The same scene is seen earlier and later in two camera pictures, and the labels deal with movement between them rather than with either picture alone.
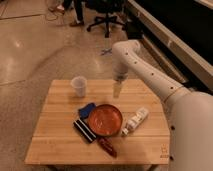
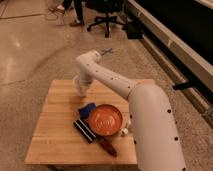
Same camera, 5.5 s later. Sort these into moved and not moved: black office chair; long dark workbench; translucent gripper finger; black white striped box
Moved: translucent gripper finger
Not moved: black office chair; long dark workbench; black white striped box
